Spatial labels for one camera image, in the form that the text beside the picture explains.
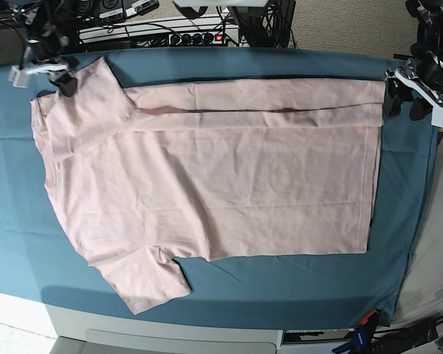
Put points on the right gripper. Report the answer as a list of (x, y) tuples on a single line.
[(44, 56)]

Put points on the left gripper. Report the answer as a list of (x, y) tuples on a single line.
[(417, 81)]

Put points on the pink T-shirt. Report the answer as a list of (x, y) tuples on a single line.
[(138, 177)]

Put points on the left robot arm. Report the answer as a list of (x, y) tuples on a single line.
[(429, 15)]

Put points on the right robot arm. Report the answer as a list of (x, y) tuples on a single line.
[(38, 19)]

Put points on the black power strip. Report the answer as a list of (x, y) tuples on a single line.
[(198, 39)]

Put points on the orange blue bottom clamp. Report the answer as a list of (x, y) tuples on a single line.
[(362, 336)]

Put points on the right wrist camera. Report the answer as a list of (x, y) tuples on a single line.
[(19, 77)]

